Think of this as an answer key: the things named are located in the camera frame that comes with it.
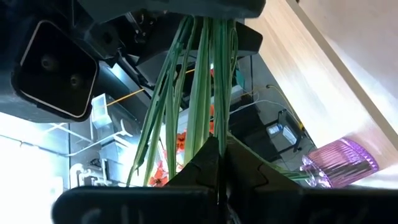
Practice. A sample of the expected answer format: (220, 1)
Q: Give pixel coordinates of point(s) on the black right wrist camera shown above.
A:
(56, 71)

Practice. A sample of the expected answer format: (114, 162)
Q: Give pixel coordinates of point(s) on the red artificial flower bunch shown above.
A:
(199, 93)

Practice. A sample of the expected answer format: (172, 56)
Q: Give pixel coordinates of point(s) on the purple ribbed glass vase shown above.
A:
(339, 163)

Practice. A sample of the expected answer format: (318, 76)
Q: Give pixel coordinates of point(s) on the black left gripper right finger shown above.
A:
(280, 205)

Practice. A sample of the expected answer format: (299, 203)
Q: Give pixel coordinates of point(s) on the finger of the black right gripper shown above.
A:
(248, 40)
(140, 7)

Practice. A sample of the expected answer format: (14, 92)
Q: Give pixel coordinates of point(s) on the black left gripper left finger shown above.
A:
(155, 205)

